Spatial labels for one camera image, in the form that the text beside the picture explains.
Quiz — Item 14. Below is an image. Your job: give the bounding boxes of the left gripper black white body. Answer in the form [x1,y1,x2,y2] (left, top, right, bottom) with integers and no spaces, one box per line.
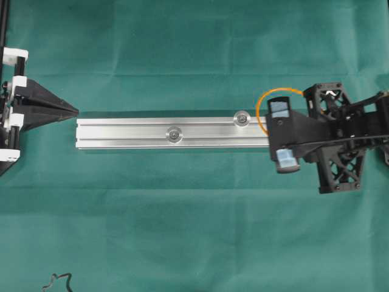
[1,47,29,175]

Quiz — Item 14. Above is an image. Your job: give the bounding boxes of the silver pulley shaft near ring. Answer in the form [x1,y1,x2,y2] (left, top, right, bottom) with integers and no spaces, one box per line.
[233,110,251,127]

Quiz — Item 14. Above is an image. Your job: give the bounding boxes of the orange rubber band ring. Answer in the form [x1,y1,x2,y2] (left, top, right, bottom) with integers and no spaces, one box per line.
[255,88,306,136]

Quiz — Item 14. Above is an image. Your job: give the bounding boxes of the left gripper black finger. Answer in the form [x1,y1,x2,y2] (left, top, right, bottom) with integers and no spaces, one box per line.
[13,78,78,113]
[13,97,78,131]

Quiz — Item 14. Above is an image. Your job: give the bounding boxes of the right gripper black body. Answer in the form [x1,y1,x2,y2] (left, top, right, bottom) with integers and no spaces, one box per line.
[303,83,370,193]

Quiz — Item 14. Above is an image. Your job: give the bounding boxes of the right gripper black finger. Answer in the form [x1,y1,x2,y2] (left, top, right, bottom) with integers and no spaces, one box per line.
[266,96,330,151]
[274,141,362,174]

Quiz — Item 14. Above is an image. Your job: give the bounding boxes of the silver aluminium extrusion rail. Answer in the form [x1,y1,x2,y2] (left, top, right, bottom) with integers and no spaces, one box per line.
[75,111,269,149]

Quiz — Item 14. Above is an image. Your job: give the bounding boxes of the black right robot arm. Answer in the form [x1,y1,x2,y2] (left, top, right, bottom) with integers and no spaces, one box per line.
[266,83,388,193]

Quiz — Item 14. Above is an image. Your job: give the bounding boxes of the black cable at table edge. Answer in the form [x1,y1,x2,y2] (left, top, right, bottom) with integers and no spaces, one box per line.
[41,273,74,292]

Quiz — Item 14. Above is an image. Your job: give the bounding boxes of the silver pulley shaft mid rail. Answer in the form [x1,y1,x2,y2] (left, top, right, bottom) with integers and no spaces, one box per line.
[166,127,183,144]

